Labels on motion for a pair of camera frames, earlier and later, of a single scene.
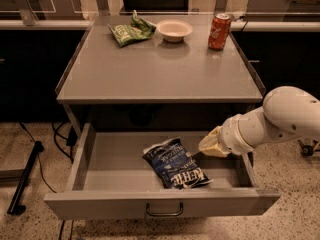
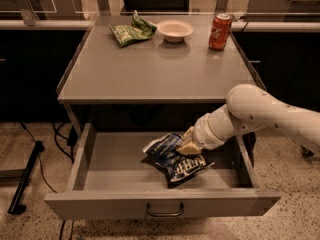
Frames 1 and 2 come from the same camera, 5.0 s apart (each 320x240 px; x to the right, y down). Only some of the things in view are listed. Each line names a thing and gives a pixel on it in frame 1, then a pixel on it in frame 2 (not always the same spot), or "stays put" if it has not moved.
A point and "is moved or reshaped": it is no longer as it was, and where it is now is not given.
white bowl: (174, 30) stays put
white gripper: (231, 136) → (202, 135)
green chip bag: (137, 29) stays put
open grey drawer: (110, 178) stays put
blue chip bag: (175, 164) is moved or reshaped
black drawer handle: (149, 212) stays put
